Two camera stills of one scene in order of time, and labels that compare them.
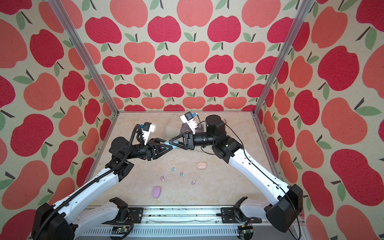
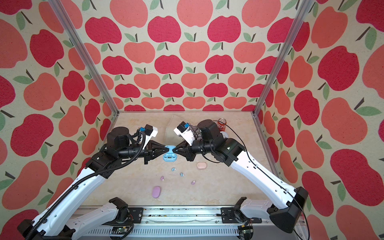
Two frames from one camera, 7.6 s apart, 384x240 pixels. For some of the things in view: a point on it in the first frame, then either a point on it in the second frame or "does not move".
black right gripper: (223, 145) → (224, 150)
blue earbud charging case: (173, 147) → (170, 156)
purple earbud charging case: (156, 192) does not move
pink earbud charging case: (201, 165) does not move
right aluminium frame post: (305, 8) does not move
